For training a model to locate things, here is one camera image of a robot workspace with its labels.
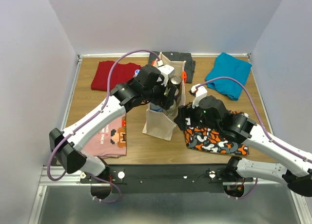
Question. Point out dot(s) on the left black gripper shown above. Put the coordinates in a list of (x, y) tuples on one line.
[(165, 102)]

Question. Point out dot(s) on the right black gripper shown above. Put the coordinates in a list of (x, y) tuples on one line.
[(184, 111)]

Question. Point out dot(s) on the beige canvas tote bag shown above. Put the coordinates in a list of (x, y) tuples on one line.
[(158, 124)]

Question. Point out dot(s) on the blue cap bottle front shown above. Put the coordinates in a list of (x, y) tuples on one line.
[(136, 73)]

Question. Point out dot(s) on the blue cap water bottle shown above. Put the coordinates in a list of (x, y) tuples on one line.
[(156, 108)]

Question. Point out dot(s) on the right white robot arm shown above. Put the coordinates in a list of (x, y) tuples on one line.
[(292, 167)]

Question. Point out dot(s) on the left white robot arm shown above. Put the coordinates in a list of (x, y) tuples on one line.
[(150, 84)]

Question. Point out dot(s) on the silver top can right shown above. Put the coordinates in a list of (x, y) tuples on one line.
[(176, 81)]

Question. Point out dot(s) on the orange camouflage folded garment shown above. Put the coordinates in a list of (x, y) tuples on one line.
[(208, 140)]

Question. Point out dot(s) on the folded dark grey garment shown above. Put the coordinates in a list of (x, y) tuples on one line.
[(182, 62)]

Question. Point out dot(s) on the folded red shirt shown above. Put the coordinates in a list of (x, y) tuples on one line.
[(121, 74)]

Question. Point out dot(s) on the folded teal shirt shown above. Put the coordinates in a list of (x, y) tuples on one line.
[(229, 66)]

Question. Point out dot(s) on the folded pink graphic shirt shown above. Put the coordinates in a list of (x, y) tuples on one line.
[(110, 141)]

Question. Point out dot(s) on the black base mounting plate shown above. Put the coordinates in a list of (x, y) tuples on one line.
[(171, 178)]

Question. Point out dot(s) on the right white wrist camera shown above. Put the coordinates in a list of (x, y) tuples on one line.
[(198, 92)]

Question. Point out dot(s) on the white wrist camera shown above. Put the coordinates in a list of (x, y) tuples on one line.
[(166, 71), (198, 92)]

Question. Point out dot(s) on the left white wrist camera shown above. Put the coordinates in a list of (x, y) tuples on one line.
[(166, 71)]

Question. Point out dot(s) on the aluminium table frame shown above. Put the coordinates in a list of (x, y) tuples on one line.
[(278, 98)]

